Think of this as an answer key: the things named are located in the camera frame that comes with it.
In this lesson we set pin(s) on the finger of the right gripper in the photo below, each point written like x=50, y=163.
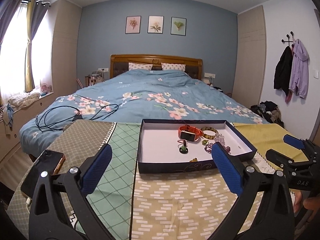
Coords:
x=285, y=162
x=295, y=142

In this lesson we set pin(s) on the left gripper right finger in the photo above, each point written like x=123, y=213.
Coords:
x=274, y=218

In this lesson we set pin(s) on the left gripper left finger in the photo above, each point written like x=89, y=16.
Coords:
x=48, y=217

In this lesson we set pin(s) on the amber tortoiseshell bangle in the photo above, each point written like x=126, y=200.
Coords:
x=209, y=133

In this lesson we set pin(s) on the orange smart watch band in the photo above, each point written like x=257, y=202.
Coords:
x=189, y=133

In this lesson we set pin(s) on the person's right hand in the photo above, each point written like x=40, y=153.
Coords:
x=311, y=203

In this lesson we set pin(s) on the yellow cloth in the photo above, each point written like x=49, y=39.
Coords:
x=269, y=136

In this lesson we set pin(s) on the pile of dark clothes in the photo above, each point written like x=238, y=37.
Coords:
x=269, y=111

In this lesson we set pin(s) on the black smartphone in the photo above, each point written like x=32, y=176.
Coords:
x=49, y=162

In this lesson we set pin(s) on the lilac jacket on hook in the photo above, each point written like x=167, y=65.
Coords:
x=299, y=79

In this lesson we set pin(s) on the black jacket on hook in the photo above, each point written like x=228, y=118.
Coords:
x=283, y=71

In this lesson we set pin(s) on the patterned patchwork mat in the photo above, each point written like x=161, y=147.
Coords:
x=145, y=206

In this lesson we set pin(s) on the black beaded green pendant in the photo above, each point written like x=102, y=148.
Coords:
x=183, y=148

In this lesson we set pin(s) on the dark blue shallow tray box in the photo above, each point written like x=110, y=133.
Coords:
x=158, y=149

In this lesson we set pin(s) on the white cloth pile on sill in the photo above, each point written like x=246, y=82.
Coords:
x=23, y=100

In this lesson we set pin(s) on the blue floral duvet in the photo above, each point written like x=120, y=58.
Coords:
x=131, y=97

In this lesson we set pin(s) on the right floral pillow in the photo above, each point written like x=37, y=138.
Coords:
x=173, y=66

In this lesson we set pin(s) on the floral pillow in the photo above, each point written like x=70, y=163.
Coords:
x=173, y=66
x=135, y=66

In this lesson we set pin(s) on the green leaf framed picture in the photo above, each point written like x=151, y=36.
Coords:
x=178, y=26

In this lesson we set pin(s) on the wooden bed headboard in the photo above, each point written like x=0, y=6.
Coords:
x=119, y=64

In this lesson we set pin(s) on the left floral pillow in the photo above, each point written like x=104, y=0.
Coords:
x=135, y=66

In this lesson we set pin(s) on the white flower framed picture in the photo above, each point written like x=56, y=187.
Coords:
x=155, y=24

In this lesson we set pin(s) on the pink flower framed picture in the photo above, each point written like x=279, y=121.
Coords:
x=132, y=25

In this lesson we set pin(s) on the black wall coat hook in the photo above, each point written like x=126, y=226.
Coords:
x=290, y=40

